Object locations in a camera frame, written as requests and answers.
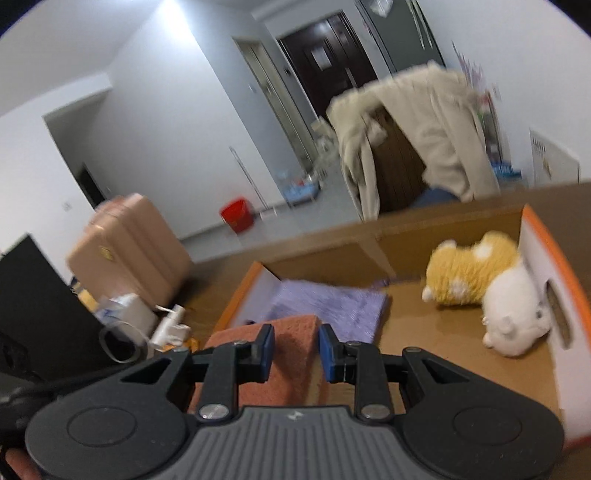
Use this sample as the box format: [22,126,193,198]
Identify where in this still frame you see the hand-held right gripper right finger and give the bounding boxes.
[318,324,467,423]

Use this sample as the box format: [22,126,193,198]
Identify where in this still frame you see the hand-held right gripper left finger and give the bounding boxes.
[119,324,276,423]

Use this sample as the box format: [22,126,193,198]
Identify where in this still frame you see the orange-brown towel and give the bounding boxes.
[189,315,324,409]

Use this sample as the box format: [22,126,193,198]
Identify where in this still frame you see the orange cardboard box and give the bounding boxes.
[215,182,591,455]

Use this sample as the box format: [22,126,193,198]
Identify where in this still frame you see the purple fluffy towel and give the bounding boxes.
[265,279,389,344]

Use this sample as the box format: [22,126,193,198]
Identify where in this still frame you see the white bottle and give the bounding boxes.
[150,304,192,347]

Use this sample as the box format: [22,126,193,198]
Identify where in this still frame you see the red bucket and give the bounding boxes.
[219,198,256,234]

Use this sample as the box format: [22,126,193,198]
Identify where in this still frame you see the white box-shaped device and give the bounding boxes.
[95,293,158,344]

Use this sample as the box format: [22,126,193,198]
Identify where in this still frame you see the pink suitcase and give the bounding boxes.
[65,194,194,311]

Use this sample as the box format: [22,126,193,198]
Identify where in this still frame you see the yellow and white plush toy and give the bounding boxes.
[421,231,552,358]

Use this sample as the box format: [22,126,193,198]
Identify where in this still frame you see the blue floor rack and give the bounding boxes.
[281,178,321,206]

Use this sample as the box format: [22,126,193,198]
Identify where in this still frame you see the metal mop pole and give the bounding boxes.
[229,147,278,220]

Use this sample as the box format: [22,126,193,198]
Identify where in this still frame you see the blue cloth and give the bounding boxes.
[411,187,458,208]

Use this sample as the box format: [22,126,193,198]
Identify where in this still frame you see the brown chair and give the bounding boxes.
[369,108,428,215]

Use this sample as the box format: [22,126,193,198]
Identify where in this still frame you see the white plastic bags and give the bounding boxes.
[314,117,338,176]

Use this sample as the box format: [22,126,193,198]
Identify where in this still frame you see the black monitor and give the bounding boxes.
[0,234,139,384]

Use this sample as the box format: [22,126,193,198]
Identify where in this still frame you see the grey interior door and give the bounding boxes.
[235,37,315,171]

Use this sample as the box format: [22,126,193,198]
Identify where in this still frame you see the beige coat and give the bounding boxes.
[327,62,502,222]

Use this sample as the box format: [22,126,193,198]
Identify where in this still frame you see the blue bottle pack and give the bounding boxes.
[489,159,522,185]

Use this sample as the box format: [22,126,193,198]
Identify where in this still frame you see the dark entrance door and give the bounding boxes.
[277,13,379,118]

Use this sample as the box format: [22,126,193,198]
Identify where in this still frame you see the grey refrigerator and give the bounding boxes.
[353,0,446,77]

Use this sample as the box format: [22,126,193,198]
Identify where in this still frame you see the white wall heater panel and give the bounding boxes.
[529,127,580,188]

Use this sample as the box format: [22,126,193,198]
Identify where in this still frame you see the colourful wall decoration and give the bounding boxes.
[451,41,502,158]

